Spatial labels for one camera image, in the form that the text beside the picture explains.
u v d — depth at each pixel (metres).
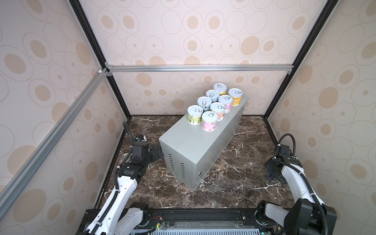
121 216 0.46
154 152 0.70
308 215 0.40
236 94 0.76
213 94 0.75
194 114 0.66
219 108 0.69
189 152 0.59
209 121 0.64
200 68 0.89
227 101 0.72
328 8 0.69
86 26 0.73
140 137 0.69
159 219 0.73
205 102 0.71
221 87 0.79
